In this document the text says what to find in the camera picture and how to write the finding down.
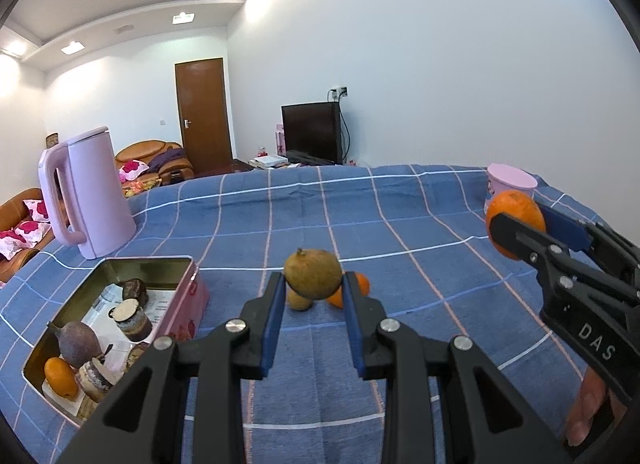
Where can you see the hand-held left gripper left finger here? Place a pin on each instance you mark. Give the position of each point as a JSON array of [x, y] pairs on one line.
[[272, 324]]

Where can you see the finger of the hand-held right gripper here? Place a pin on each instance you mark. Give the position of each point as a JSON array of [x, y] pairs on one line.
[[520, 239], [565, 229]]

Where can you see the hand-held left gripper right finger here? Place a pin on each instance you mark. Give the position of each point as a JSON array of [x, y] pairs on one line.
[[352, 329]]

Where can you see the orange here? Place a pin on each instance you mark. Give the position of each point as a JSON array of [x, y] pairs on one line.
[[362, 285], [517, 204], [60, 376]]

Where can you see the brown round fruit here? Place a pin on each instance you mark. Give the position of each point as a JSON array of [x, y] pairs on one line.
[[299, 300], [312, 274]]

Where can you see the pink tin box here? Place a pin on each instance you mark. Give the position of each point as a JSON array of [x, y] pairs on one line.
[[192, 304]]

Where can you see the whole purple sweet potato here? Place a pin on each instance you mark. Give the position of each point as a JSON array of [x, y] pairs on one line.
[[75, 346]]

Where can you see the person's right hand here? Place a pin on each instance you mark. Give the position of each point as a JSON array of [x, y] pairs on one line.
[[585, 409]]

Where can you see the pink cup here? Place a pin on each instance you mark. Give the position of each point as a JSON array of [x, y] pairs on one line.
[[510, 181]]

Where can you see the blue plaid blanket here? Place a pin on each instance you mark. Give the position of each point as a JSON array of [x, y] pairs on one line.
[[425, 269]]

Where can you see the white printed paper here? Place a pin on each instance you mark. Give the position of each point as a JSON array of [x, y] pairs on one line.
[[157, 306]]

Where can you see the dark sweet potato chunk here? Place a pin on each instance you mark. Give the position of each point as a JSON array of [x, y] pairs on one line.
[[132, 289]]

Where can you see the white flat box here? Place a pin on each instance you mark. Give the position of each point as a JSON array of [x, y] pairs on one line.
[[270, 161]]

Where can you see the black television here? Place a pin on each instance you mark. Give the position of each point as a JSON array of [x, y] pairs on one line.
[[310, 133]]

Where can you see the purple cloth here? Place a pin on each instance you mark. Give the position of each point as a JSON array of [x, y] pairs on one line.
[[167, 159]]

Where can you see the pink floral cushion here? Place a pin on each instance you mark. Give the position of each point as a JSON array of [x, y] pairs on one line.
[[10, 246], [27, 232], [36, 209], [132, 171]]

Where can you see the small brown leather sofa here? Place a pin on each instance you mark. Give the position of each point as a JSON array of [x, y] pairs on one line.
[[145, 149]]

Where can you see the pink electric kettle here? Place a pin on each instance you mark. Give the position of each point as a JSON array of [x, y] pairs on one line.
[[95, 194]]

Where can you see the brown wooden door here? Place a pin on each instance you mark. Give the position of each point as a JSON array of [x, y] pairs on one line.
[[202, 113]]

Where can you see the long brown leather sofa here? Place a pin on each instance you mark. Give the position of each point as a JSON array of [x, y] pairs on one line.
[[15, 201]]

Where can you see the square ceiling light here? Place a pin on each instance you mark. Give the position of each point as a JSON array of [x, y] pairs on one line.
[[71, 47], [182, 18]]

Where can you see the wall socket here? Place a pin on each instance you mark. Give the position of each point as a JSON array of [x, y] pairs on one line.
[[339, 92]]

